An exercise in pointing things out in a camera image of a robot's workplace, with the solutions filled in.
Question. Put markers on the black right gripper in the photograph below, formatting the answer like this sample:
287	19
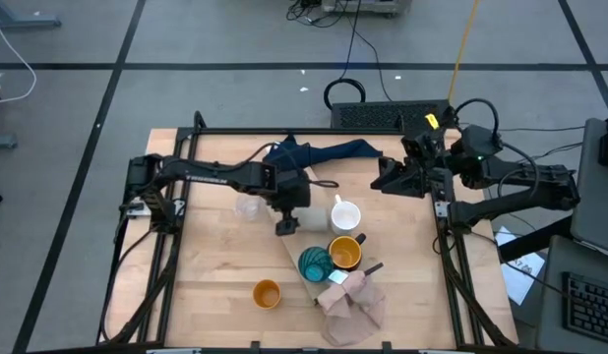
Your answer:
432	177

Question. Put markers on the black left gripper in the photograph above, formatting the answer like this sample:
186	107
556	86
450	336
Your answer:
290	192

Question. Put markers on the beige ribbed cup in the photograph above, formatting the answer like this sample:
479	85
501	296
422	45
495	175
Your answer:
316	219

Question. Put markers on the clear glass cup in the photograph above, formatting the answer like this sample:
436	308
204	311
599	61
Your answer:
247	209

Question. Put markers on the white mug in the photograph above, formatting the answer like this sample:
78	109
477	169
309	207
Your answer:
346	216

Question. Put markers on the teal faceted tumbler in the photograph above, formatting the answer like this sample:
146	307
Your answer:
314	263

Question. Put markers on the black mug with yellow inside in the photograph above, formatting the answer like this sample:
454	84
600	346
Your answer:
344	253

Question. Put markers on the small orange cup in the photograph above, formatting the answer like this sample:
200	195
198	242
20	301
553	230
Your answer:
267	295

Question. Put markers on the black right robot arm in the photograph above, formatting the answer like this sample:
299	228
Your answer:
530	182

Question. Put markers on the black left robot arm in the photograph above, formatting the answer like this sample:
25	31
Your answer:
210	174

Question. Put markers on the wooden shelf with black legs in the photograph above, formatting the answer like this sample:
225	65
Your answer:
296	244

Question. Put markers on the navy blue cloth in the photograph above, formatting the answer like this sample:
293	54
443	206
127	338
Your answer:
343	150

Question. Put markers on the black vented computer case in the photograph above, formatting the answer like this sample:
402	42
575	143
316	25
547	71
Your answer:
373	115

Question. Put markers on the white square cloth label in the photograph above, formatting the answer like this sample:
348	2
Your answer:
338	277

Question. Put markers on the beige cloth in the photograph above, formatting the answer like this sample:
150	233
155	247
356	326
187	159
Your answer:
353	310

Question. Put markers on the black desk leg bar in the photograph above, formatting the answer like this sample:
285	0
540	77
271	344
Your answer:
535	241

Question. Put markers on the white paper sheet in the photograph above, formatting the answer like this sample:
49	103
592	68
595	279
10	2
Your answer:
523	280

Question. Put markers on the grey desk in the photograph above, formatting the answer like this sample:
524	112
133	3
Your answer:
552	295

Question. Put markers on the black keyboard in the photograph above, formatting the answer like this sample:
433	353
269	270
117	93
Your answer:
589	305

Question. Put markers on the grey floor foot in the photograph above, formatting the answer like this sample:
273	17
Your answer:
3	142

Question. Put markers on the grey desk leg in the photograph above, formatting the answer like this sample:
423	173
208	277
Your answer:
23	20

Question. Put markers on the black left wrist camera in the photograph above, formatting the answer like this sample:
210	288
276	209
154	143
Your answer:
287	227

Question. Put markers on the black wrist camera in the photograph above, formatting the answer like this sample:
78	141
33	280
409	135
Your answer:
287	227
419	145

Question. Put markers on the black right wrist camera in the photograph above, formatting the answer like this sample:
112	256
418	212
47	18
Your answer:
419	145

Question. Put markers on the black metal table frame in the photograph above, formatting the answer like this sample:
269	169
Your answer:
235	131

